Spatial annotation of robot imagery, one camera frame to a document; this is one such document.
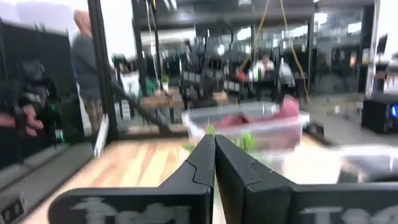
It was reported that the person's hand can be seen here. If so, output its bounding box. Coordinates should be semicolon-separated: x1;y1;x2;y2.
0;105;45;138

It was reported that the green artificial plant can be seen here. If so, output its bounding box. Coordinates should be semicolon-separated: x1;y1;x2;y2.
183;123;259;154

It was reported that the black box with blue light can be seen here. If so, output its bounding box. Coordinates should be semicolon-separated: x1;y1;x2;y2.
361;95;398;134

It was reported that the person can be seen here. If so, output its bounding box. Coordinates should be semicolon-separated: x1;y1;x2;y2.
70;9;105;138
253;54;276;82

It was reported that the clear plastic bin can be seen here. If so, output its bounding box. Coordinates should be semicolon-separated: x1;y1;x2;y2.
335;144;398;184
182;101;311;153

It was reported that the white panel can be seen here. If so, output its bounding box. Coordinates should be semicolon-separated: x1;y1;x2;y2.
93;113;110;158

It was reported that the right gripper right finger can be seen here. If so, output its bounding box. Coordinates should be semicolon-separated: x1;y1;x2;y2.
215;134;398;224

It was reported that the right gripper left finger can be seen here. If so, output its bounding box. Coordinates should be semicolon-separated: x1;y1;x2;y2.
49;134;216;224

